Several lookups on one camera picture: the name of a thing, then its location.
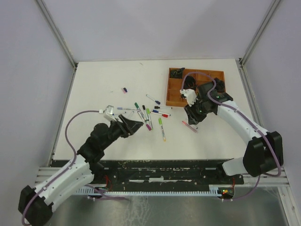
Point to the aluminium frame post left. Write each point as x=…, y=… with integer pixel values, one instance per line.
x=56, y=32

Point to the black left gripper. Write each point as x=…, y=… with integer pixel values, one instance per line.
x=126, y=131

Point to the aluminium frame post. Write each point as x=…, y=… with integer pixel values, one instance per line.
x=272, y=9
x=56, y=32

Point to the black capped thin marker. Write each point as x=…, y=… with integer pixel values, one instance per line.
x=144, y=110

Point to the aluminium frame post right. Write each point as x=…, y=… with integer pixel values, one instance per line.
x=272, y=9

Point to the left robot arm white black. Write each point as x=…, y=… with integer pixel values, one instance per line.
x=37, y=204

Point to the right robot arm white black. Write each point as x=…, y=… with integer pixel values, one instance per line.
x=264, y=149

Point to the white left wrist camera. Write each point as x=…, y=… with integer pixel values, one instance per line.
x=107, y=113

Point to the white slotted cable duct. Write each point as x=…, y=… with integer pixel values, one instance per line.
x=213, y=191

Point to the pink highlighter pen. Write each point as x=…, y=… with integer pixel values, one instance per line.
x=190, y=127

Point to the orange wooden compartment tray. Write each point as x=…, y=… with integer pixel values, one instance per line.
x=194, y=79

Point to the magenta capped marker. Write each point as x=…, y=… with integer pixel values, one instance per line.
x=144, y=121

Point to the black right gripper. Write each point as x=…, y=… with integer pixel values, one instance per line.
x=193, y=118

